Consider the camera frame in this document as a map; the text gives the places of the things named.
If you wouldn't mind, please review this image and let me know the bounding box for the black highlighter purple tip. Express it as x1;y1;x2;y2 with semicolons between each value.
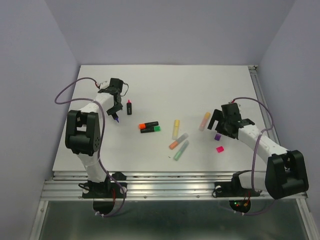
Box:
112;113;120;123

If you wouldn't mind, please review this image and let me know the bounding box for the black highlighter pink tip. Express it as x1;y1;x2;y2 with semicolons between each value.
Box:
126;100;132;116

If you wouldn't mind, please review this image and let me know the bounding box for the purple pen cap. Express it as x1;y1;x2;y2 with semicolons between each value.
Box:
214;133;221;141

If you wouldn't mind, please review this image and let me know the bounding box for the pink pen cap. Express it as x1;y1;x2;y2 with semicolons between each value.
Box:
216;146;224;153

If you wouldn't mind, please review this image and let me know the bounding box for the pastel green highlighter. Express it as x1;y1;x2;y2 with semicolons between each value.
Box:
173;140;190;161

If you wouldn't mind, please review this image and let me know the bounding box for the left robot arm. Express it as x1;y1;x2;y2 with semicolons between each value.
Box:
65;78;125;197

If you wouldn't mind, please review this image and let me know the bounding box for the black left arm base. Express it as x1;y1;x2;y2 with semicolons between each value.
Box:
78;172;127;199

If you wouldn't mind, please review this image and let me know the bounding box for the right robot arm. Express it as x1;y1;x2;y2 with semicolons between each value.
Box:
207;103;309;200

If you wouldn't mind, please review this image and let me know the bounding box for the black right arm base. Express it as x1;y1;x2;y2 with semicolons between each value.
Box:
212;181;262;198

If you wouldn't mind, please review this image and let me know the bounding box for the pastel pink orange highlighter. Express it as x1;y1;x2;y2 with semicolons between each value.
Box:
198;112;211;131

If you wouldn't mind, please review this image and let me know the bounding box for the black highlighter orange cap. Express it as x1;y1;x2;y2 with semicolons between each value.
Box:
138;121;159;130

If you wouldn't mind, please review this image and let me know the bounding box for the pastel yellow highlighter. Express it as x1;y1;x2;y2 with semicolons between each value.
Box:
172;119;180;140

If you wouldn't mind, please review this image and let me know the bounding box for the black highlighter green cap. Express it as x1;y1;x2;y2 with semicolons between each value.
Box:
140;125;161;134

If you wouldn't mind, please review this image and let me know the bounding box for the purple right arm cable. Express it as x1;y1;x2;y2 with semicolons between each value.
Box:
231;96;274;216

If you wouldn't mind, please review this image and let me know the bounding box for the aluminium right side rail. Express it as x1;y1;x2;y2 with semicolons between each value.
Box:
248;65;287;155

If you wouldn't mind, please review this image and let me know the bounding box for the aluminium rail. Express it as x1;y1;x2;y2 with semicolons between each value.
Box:
248;65;287;155
41;171;276;202

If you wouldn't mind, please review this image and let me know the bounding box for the aluminium front rail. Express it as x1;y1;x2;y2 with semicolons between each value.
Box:
41;171;276;202

